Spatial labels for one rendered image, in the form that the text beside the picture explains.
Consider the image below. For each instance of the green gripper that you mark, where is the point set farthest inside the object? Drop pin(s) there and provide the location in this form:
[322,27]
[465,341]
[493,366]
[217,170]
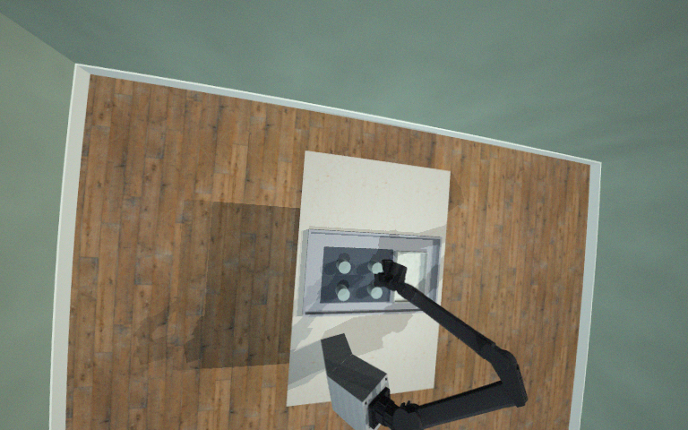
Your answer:
[377,282]

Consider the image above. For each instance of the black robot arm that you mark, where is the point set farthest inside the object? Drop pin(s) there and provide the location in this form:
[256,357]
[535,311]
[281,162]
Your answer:
[508,392]

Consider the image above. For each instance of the white shallow tray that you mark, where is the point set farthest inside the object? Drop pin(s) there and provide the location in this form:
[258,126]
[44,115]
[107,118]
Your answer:
[416,262]

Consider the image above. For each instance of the clear glass jar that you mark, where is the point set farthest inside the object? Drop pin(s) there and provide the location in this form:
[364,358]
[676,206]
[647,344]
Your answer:
[342,292]
[373,291]
[375,266]
[343,266]

